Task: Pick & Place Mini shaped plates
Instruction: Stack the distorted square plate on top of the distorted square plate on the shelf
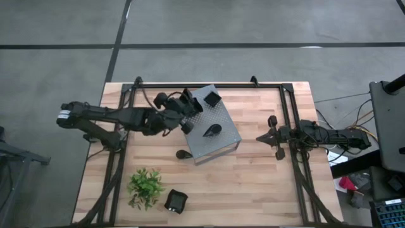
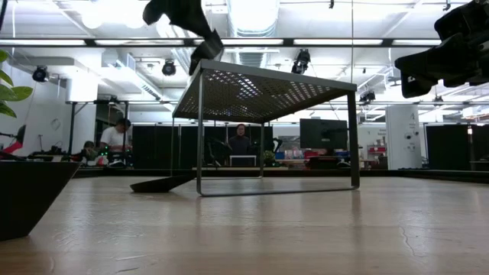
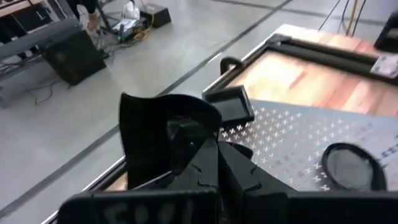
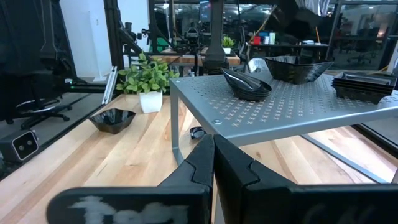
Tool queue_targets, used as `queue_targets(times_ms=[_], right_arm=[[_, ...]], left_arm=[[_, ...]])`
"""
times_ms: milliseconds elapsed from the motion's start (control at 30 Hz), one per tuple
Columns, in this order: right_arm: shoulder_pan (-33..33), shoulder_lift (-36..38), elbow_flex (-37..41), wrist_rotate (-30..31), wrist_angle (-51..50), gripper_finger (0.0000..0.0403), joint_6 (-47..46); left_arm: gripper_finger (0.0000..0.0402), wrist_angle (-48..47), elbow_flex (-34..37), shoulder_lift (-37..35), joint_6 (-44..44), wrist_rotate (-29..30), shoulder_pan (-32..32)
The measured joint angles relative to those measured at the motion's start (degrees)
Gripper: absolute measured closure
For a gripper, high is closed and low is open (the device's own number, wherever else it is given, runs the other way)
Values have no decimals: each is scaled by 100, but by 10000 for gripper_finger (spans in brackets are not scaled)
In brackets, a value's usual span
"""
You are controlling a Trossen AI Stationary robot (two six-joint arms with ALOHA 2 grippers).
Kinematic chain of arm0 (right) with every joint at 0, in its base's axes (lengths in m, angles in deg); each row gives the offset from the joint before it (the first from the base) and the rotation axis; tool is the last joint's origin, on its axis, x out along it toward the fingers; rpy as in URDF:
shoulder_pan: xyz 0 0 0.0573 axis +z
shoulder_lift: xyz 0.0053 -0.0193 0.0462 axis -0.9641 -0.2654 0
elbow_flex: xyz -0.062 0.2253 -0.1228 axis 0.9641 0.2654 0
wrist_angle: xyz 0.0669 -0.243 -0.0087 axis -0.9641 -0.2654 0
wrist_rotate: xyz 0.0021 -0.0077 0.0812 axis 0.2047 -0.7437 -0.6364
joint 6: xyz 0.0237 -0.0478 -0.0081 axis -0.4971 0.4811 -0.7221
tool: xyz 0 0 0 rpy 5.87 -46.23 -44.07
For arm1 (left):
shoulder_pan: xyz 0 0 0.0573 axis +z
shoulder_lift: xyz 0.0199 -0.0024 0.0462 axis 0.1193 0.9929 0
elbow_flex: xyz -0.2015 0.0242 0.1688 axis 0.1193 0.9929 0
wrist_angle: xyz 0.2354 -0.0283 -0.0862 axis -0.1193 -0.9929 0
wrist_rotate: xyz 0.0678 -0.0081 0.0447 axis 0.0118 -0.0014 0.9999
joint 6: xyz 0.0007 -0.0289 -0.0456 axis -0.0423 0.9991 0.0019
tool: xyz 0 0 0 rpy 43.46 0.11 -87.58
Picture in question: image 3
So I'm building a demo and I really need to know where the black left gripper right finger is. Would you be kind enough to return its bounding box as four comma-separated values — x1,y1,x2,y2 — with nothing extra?
218,141,398,224

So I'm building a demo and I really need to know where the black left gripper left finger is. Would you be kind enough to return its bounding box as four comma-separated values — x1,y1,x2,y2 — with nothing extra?
57,138,218,224

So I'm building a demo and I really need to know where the black wavy square plate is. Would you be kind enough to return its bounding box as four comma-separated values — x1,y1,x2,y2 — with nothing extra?
119,92,255,190

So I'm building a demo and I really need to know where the small black square plate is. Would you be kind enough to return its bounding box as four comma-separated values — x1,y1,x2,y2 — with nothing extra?
201,84,256,128

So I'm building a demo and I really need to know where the black teardrop plate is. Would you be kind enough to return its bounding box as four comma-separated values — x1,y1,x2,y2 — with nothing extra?
321,142,389,192

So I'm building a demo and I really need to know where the grey perforated metal shelf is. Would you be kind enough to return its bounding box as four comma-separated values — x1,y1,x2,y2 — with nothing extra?
217,98,398,192

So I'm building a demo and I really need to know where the black floor box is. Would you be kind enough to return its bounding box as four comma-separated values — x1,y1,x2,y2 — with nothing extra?
43,29,108,86

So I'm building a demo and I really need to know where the small black box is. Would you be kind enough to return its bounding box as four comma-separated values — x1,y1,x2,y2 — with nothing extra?
139,2,172,29

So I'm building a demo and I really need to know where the white bag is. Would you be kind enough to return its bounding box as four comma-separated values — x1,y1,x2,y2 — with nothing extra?
122,0,141,21

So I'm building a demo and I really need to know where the person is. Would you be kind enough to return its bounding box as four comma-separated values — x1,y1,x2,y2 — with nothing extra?
66,0,102,32

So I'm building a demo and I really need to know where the black stand pole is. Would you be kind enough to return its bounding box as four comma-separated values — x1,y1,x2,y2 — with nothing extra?
374,11,398,54

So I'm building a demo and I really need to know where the grey bench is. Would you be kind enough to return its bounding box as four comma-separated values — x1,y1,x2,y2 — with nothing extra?
0,17,82,62

